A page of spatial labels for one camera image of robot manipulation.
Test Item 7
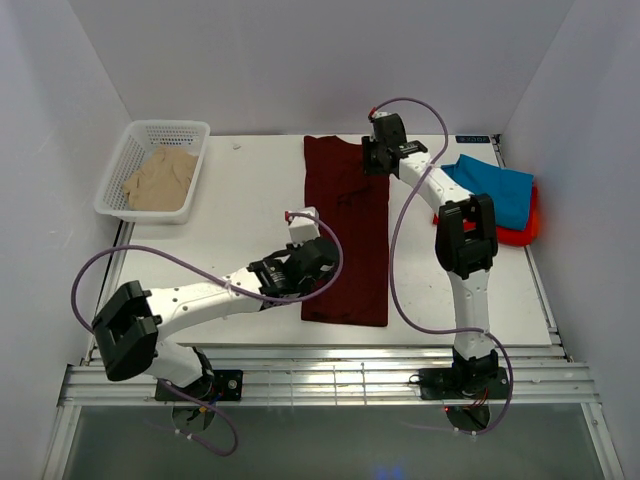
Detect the dark red t shirt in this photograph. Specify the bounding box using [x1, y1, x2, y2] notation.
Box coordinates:
[301, 136, 390, 328]

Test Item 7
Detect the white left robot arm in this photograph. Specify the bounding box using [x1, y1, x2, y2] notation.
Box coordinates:
[92, 237, 339, 400]

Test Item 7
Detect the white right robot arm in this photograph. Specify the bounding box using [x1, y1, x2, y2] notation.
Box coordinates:
[362, 110, 499, 397]

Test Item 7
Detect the blue table label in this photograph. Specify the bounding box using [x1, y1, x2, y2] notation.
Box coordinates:
[455, 135, 491, 144]

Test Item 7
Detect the folded blue t shirt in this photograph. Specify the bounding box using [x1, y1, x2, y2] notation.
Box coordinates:
[441, 154, 534, 203]

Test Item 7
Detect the folded orange red t shirt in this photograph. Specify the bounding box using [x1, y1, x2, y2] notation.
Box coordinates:
[431, 184, 543, 247]

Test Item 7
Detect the beige t shirt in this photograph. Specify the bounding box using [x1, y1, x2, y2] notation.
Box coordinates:
[122, 146, 198, 212]

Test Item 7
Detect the white plastic basket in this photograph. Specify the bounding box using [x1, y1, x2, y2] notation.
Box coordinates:
[94, 120, 210, 225]

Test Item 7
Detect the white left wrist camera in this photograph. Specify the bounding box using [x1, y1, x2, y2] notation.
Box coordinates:
[285, 207, 320, 247]

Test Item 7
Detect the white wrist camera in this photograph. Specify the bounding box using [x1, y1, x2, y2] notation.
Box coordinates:
[285, 207, 320, 247]
[368, 107, 390, 123]

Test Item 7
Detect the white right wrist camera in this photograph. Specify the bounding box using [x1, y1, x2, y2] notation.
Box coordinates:
[368, 107, 390, 123]

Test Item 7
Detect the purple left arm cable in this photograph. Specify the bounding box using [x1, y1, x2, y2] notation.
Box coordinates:
[70, 211, 345, 457]

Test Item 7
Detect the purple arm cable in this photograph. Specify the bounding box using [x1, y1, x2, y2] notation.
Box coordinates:
[70, 211, 345, 457]
[369, 96, 515, 437]

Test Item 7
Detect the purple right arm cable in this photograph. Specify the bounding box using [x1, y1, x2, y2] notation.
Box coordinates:
[369, 96, 515, 437]

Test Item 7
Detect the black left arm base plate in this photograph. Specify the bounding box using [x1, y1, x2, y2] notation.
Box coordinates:
[154, 369, 244, 402]

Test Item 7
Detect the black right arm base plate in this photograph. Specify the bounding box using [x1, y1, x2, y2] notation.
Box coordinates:
[411, 367, 510, 400]

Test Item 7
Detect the aluminium rail frame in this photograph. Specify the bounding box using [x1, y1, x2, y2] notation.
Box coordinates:
[58, 344, 600, 407]

